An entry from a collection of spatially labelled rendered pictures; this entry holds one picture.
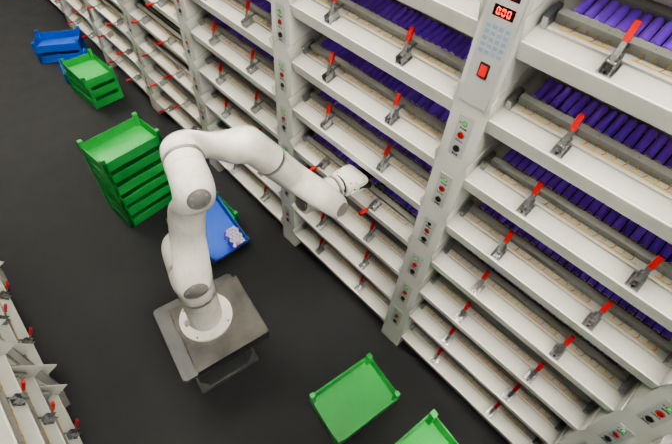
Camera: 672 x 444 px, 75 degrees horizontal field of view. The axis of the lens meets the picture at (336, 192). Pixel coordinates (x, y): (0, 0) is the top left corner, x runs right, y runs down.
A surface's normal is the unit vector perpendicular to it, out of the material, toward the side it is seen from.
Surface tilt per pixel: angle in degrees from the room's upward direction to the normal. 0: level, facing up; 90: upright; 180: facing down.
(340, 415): 0
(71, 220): 0
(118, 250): 0
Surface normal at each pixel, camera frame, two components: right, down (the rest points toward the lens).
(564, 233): -0.17, -0.48
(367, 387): 0.06, -0.67
